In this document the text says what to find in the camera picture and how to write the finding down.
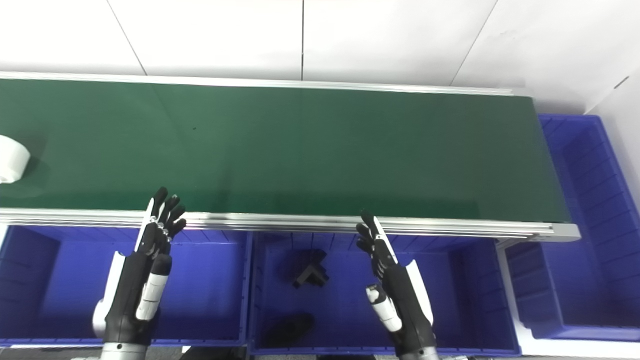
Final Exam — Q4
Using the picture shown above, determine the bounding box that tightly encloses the black rounded part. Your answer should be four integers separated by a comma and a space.
261, 312, 316, 349

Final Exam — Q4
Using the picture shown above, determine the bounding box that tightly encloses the blue plastic bin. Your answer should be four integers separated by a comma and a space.
0, 225, 251, 349
248, 231, 521, 357
504, 114, 640, 344

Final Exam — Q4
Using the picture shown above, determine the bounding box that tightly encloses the black L-shaped bracket part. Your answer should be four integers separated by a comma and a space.
291, 248, 330, 290

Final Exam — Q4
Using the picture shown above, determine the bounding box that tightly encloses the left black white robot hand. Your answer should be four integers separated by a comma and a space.
92, 186, 187, 347

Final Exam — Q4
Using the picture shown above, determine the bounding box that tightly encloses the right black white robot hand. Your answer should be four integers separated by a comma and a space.
355, 210, 437, 357

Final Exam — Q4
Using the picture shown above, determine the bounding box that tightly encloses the white cylindrical part with hole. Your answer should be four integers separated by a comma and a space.
0, 134, 31, 184

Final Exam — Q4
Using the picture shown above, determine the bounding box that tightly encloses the green conveyor belt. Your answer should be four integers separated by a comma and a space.
0, 78, 572, 224
0, 71, 581, 244

